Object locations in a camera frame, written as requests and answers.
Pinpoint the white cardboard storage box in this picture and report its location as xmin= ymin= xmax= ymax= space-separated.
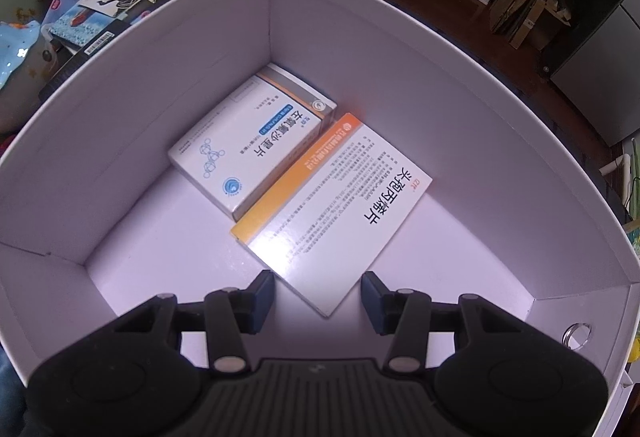
xmin=0 ymin=0 xmax=640 ymax=437

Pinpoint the white blue medicine box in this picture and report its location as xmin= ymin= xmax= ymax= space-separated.
xmin=167 ymin=63 xmax=338 ymax=222

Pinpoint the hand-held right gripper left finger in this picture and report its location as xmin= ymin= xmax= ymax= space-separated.
xmin=114 ymin=269 xmax=277 ymax=374

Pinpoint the silver refrigerator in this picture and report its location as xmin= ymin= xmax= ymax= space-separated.
xmin=547 ymin=0 xmax=640 ymax=148

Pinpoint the flattened cardboard stack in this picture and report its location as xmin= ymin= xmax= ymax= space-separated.
xmin=487 ymin=0 xmax=576 ymax=50

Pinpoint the white orange medicine box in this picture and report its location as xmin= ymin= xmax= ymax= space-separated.
xmin=230 ymin=113 xmax=435 ymax=318

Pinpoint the blue picture card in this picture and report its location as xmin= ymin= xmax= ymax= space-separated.
xmin=50 ymin=6 xmax=128 ymax=49

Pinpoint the black flat box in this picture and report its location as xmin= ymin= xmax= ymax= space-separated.
xmin=52 ymin=17 xmax=156 ymax=85

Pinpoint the small green side table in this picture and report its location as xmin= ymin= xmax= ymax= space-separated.
xmin=600 ymin=137 xmax=640 ymax=228

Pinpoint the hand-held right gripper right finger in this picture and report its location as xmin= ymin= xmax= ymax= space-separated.
xmin=360 ymin=271 xmax=516 ymax=374

